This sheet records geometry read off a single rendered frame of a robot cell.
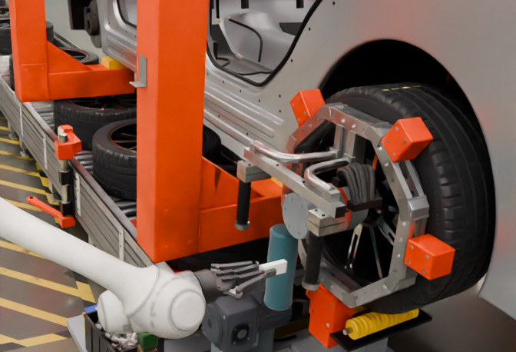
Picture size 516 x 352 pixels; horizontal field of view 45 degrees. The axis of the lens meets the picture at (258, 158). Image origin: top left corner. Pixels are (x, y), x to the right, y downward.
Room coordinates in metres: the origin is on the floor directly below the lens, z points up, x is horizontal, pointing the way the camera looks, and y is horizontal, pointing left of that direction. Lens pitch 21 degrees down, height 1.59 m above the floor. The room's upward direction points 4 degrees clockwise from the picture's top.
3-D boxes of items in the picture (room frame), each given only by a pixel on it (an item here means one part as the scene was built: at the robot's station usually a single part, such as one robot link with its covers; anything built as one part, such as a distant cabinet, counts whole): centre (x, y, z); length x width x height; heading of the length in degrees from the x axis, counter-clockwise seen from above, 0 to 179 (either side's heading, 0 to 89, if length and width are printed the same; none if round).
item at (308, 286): (1.32, -0.15, 0.83); 0.04 x 0.04 x 0.16
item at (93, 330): (1.35, 0.32, 0.51); 0.20 x 0.14 x 0.13; 39
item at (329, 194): (1.44, -0.21, 1.03); 0.19 x 0.18 x 0.11; 123
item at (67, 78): (3.65, 1.06, 0.69); 0.52 x 0.17 x 0.35; 123
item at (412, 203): (1.59, -0.26, 0.85); 0.54 x 0.07 x 0.54; 33
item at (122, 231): (2.92, 0.94, 0.28); 2.47 x 0.09 x 0.22; 33
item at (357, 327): (1.55, -0.41, 0.51); 0.29 x 0.06 x 0.06; 123
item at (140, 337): (1.22, 0.23, 0.64); 0.04 x 0.04 x 0.04; 33
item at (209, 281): (1.17, 0.08, 0.83); 0.09 x 0.08 x 0.07; 123
